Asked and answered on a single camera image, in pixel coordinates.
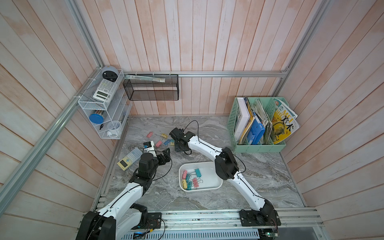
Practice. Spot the white book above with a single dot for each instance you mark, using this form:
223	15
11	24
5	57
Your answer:
242	118

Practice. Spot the white wire wall shelf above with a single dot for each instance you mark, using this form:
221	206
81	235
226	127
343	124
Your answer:
118	109

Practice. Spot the green plastic book crate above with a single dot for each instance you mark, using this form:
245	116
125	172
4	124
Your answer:
249	124

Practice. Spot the aluminium rail base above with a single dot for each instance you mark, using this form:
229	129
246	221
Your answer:
226	224

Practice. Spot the clear ruler on basket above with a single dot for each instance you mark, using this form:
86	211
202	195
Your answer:
145	78

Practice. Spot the teal binder clip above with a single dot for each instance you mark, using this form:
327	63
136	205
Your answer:
190	185

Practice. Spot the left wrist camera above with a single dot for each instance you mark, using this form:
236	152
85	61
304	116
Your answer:
149	147

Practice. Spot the white desk calculator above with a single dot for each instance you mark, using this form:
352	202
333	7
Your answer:
105	91

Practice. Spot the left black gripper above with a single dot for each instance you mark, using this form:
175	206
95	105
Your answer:
166	156

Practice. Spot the black wire mesh basket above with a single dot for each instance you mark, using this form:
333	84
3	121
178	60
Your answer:
153	91

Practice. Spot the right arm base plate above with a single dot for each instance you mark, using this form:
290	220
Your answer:
252	218

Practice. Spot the blue folder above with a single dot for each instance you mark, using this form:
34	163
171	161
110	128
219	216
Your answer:
256	131

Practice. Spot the yellow magazine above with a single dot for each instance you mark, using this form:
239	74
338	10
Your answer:
284	122

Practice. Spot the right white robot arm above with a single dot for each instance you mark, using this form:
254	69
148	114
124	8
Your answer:
227	169

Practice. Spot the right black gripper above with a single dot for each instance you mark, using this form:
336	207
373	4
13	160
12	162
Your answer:
176	148

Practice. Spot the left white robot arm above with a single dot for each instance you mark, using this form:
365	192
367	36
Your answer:
123	213

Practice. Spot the blue lid jar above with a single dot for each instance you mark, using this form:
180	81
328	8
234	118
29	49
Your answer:
97	117

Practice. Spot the round grey black device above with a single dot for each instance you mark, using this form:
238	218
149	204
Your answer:
110	73

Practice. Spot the yellow blue calculator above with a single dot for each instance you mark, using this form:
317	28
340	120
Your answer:
129	159

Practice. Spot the white cup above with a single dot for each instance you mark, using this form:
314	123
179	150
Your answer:
113	129

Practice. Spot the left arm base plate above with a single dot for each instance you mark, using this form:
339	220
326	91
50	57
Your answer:
149	221

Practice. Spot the white plastic storage tray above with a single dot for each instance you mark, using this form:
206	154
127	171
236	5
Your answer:
203	176

